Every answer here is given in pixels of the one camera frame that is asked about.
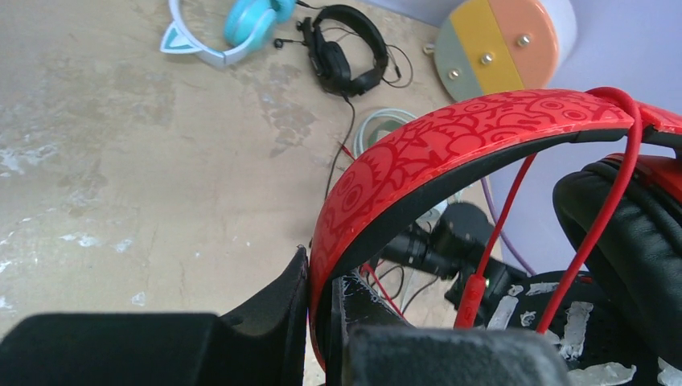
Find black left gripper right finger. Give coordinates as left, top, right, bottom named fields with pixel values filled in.
left=325, top=274, right=570, bottom=385

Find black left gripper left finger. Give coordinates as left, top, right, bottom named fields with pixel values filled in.
left=1, top=247, right=308, bottom=385

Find mint green headphones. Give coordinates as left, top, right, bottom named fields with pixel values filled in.
left=351, top=108, right=417, bottom=158

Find small black headphones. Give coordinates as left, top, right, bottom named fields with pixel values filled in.
left=274, top=4, right=414, bottom=203

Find red headphones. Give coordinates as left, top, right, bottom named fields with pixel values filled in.
left=309, top=87, right=681, bottom=363

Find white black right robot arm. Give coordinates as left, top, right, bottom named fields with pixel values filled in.
left=380, top=202, right=494, bottom=309

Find teal cat ear headphones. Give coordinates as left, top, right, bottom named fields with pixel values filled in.
left=159, top=0, right=296, bottom=69

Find round pastel drawer box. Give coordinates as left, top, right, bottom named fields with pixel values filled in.
left=423, top=0, right=577, bottom=101

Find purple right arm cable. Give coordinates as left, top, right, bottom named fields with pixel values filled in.
left=479, top=178, right=536, bottom=277

